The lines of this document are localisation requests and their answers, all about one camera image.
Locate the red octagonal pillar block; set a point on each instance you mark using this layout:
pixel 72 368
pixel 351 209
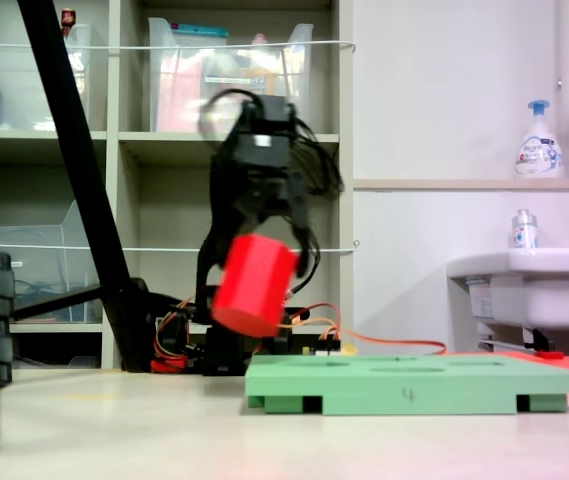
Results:
pixel 256 285

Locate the green shape hole board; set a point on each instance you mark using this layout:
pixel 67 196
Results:
pixel 414 387

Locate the white bottle pink cap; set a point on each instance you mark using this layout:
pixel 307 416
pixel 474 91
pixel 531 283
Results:
pixel 260 60

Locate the beige shelf unit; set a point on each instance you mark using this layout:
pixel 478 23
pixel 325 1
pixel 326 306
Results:
pixel 174 144

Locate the large clear plastic bin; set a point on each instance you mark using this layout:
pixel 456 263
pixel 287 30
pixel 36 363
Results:
pixel 184 75

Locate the circuit board with green terminal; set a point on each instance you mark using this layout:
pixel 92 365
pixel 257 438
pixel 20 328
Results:
pixel 321 351

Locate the red and black clamp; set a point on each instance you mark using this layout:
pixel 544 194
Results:
pixel 169 364

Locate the thin black tripod brace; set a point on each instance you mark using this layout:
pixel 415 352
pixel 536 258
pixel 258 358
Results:
pixel 59 301

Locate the small clear sanitizer bottle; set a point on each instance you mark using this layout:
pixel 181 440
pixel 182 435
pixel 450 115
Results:
pixel 524 232

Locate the white foam soap pump bottle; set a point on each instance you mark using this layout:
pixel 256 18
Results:
pixel 539 150

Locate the white sink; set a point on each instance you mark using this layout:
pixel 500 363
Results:
pixel 539 295

